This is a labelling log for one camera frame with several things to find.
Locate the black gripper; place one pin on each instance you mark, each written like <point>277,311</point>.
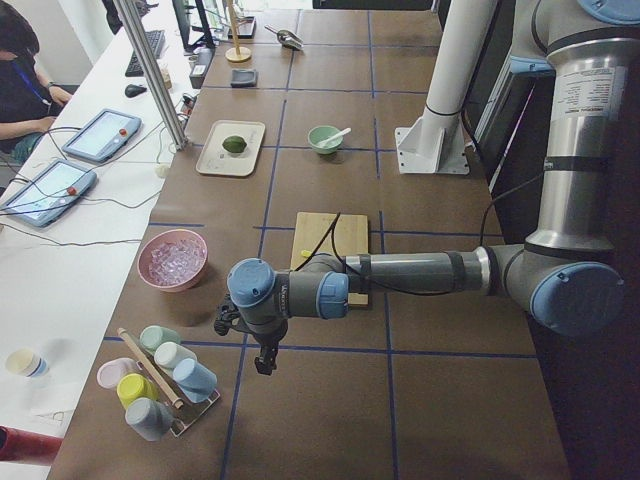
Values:
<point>268,341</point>

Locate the white plastic spoon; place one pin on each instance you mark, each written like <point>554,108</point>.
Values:
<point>335,137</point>

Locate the light green bowl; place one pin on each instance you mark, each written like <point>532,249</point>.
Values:
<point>317,139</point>

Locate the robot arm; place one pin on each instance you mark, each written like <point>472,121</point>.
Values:
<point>559,274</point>

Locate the pink bowl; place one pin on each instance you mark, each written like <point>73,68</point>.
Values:
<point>170,236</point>

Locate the blue cup on rack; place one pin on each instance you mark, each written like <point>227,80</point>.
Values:
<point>195,380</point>

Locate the white cup on rack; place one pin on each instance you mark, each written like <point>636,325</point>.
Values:
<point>169,354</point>

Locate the green cup on rack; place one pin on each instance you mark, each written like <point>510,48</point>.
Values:
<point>153,336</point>

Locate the grey cup on rack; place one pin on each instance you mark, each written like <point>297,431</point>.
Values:
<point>149,418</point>

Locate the clear ice cubes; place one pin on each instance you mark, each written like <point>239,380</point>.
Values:
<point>174,263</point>

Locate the yellow cup on rack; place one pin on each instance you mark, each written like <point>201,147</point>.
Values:
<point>134,386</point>

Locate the bamboo cutting board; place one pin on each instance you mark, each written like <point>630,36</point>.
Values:
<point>351,237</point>

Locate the pink cup on rack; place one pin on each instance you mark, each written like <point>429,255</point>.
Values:
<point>110,373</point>

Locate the white rectangular tray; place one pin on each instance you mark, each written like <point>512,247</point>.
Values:
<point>214,159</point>

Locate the green lime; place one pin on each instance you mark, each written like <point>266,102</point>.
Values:
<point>234,144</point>

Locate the small white paper cup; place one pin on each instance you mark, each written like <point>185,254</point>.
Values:
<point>25,362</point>

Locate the red fire extinguisher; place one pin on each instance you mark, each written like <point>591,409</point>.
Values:
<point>26,447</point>

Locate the lower teach pendant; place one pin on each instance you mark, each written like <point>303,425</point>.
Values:
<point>44,199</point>

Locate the teach pendant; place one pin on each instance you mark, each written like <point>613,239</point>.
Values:
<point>102,136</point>
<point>44,199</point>

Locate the upper teach pendant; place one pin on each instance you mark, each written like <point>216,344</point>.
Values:
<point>102,136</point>

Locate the grey folded cloth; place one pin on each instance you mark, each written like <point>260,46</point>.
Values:
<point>244,78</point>

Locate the black computer mouse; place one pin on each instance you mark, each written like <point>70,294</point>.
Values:
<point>133,90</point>

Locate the wooden mug tree stand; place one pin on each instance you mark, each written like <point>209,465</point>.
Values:
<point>237,53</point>

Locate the metal ice scoop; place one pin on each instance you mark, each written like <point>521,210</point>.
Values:
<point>286,38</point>

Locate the black framed glass tray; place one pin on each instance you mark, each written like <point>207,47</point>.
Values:
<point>245,29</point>

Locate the seated person dark shirt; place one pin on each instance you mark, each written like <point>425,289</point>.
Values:
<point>30,102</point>

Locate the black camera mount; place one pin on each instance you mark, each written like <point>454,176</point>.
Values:
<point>228,317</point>

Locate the white wire cup rack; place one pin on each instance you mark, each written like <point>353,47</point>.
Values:
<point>189,413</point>

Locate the wooden rack handle rod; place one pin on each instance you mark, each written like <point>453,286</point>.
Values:
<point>144,360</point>

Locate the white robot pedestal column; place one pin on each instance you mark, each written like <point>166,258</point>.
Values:
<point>434,144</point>

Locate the aluminium frame post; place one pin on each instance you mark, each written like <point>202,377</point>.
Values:
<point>133,26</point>

